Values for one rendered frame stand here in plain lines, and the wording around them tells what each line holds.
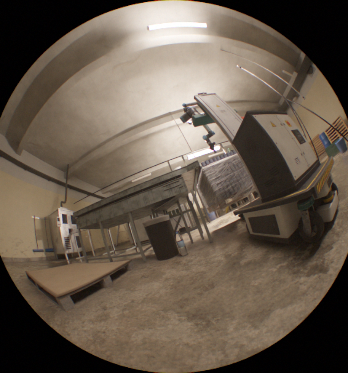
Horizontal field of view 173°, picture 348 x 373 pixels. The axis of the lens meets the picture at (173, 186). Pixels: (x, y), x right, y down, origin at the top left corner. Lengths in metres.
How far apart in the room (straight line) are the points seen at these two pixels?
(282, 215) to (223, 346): 0.63
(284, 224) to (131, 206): 1.78
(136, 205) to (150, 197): 0.25
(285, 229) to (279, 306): 0.41
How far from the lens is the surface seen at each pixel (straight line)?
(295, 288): 0.58
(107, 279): 1.27
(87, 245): 7.25
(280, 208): 0.71
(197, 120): 1.46
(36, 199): 6.64
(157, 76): 4.64
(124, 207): 1.87
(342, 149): 3.45
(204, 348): 0.49
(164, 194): 1.66
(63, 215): 5.40
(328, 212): 0.83
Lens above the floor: 0.44
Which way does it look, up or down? 18 degrees up
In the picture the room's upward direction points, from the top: 20 degrees counter-clockwise
